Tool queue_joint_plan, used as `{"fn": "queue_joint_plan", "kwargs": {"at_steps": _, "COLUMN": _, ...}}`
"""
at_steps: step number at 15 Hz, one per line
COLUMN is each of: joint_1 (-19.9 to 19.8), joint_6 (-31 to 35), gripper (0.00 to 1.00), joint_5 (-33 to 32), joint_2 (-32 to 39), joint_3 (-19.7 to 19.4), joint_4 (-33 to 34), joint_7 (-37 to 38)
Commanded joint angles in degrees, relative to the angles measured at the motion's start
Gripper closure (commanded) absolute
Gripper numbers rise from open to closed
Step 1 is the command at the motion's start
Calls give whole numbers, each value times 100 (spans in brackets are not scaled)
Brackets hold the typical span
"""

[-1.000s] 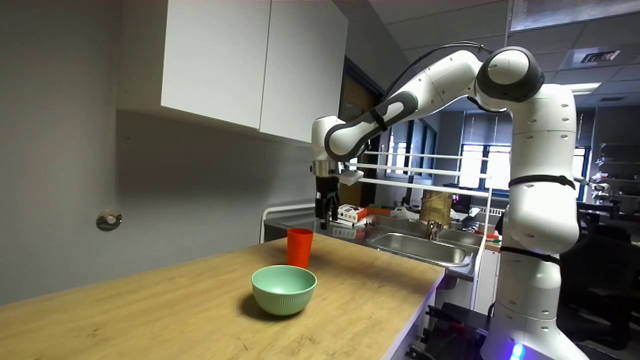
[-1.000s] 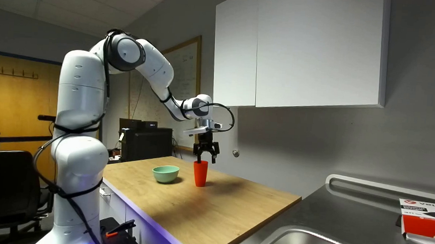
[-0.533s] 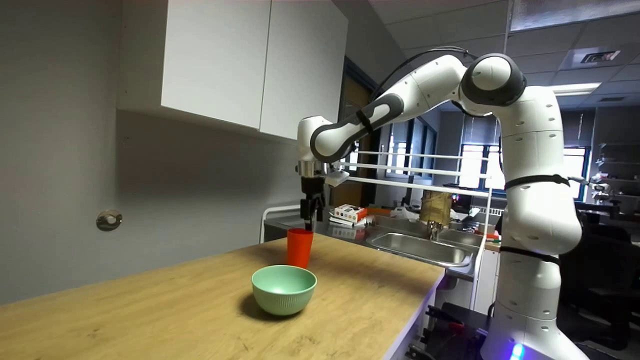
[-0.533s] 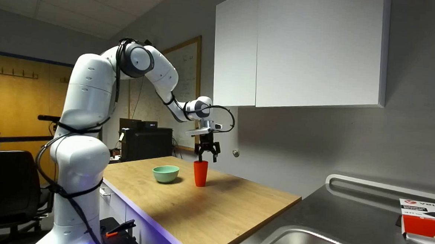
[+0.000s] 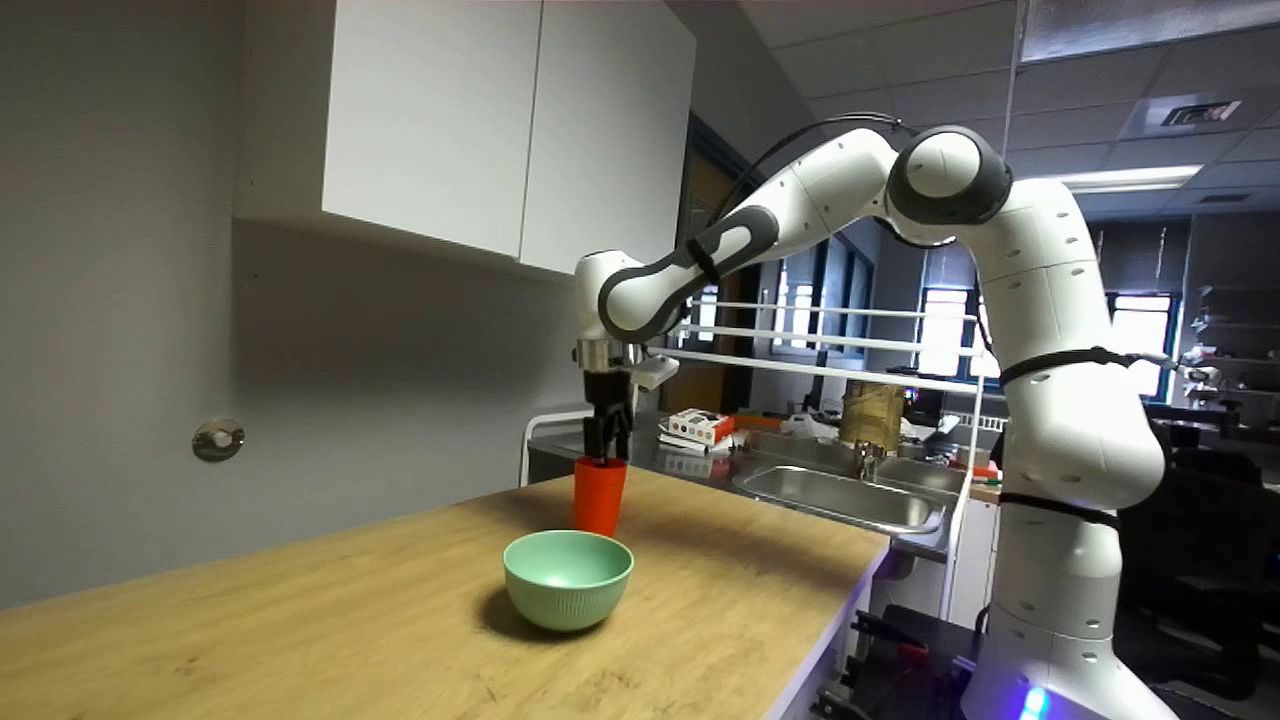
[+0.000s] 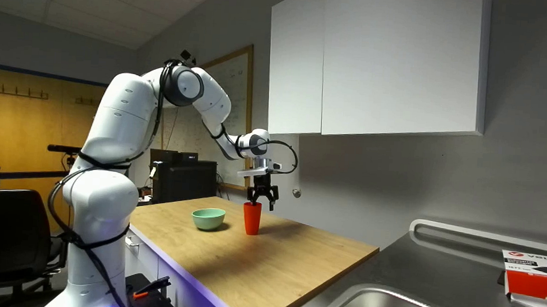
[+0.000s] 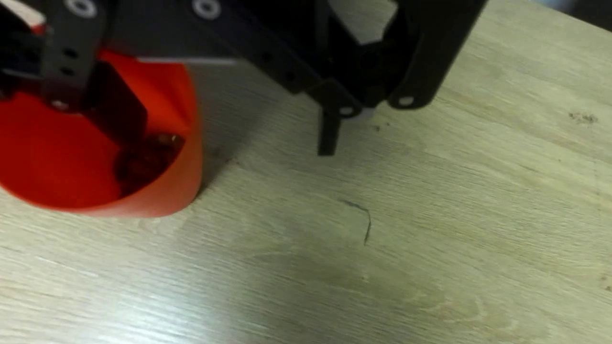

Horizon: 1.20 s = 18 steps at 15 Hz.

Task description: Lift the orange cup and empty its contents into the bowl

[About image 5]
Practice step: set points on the steel tap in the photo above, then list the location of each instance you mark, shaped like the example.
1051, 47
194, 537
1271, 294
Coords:
868, 460

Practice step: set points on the brown woven container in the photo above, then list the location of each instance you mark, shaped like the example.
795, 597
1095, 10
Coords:
872, 415

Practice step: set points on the window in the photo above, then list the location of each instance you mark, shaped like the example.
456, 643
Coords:
942, 332
800, 310
1140, 335

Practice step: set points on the ceiling light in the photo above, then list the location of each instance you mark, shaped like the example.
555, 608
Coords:
1125, 178

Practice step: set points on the black and red clamp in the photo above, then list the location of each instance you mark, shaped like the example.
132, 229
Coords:
890, 640

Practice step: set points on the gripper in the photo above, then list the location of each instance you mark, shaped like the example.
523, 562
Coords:
607, 390

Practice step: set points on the steel sink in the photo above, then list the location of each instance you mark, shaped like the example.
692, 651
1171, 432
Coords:
840, 497

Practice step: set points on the ceiling air vent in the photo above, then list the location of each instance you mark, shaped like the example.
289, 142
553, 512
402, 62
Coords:
1202, 112

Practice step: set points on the white cabinet door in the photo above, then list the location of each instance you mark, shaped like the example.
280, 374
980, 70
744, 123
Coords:
430, 110
610, 140

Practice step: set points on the white wall cabinet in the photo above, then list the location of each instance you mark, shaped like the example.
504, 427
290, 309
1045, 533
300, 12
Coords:
450, 120

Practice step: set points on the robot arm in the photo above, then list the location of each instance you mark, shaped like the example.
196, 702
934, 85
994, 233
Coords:
1050, 300

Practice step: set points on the orange cup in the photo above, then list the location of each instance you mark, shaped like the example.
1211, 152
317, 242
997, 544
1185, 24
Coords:
598, 495

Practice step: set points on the green ribbed bowl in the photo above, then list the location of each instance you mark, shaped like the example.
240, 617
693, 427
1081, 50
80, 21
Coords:
566, 590

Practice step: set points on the round metal wall fitting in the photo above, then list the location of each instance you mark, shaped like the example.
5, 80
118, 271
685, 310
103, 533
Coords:
217, 440

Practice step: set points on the steel sink counter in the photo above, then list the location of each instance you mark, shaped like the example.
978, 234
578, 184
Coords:
720, 470

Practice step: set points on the red and white box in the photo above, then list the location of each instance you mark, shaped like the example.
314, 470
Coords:
700, 426

